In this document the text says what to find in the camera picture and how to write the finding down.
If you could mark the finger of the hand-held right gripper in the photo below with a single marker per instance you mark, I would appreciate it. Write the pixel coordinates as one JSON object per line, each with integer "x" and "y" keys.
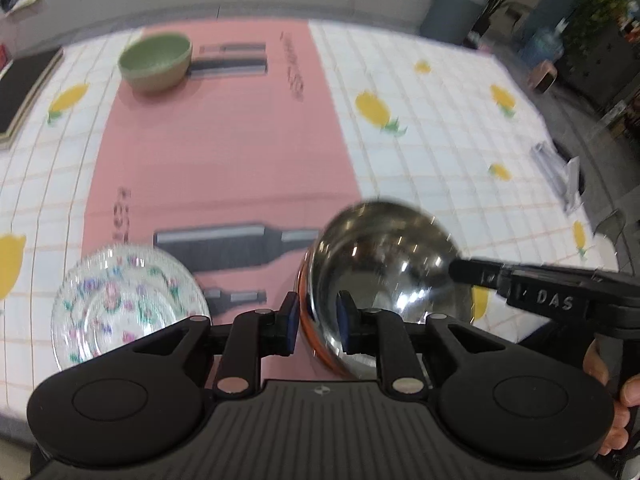
{"x": 475, "y": 271}

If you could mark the person's right hand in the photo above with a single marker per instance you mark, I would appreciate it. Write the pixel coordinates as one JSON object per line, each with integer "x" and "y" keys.
{"x": 631, "y": 410}

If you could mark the pink bottle-print mat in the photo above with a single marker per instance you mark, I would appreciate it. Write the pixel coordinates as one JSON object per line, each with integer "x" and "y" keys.
{"x": 225, "y": 150}

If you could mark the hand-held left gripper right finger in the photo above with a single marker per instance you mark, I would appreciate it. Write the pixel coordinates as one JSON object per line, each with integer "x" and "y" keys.
{"x": 344, "y": 322}

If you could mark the beige stool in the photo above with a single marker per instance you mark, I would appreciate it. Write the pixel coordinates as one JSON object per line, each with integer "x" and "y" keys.
{"x": 545, "y": 77}

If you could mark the black framed board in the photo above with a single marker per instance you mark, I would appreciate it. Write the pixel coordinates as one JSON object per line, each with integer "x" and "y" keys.
{"x": 25, "y": 90}

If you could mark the dark low cabinet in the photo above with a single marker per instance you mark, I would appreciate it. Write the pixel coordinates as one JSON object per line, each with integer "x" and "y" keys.
{"x": 610, "y": 80}

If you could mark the bushy green plant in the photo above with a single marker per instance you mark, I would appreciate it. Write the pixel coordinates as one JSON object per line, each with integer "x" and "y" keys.
{"x": 600, "y": 5}

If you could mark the green ceramic bowl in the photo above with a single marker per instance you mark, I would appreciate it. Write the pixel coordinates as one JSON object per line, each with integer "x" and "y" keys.
{"x": 155, "y": 60}

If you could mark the silver plastic bag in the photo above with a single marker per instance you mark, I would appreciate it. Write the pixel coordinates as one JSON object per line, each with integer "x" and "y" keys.
{"x": 557, "y": 175}

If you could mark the grey round bin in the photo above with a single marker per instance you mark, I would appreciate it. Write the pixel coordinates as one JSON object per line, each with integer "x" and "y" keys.
{"x": 452, "y": 12}

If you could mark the white lemon-print tablecloth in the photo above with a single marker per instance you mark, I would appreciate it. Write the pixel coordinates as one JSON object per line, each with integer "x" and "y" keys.
{"x": 430, "y": 125}

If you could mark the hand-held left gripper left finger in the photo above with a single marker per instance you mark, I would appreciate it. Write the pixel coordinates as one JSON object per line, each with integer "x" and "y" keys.
{"x": 290, "y": 321}

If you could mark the orange steel bowl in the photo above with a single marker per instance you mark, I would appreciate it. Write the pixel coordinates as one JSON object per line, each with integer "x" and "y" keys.
{"x": 380, "y": 260}

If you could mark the blue water jug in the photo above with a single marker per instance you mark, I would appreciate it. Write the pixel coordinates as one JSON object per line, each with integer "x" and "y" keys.
{"x": 545, "y": 47}

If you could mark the floral glass plate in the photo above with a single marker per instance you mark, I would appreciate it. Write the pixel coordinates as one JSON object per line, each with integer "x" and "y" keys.
{"x": 110, "y": 300}

